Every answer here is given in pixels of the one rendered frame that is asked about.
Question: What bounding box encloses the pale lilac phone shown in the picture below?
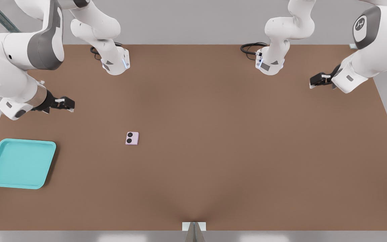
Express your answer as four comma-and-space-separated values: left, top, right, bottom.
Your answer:
125, 131, 140, 146

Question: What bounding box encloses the pale blue-green tray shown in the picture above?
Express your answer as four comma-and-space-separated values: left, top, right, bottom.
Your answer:
0, 138, 57, 190

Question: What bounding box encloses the black cable loop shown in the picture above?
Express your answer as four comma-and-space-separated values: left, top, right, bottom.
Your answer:
240, 42, 269, 61
90, 42, 124, 61

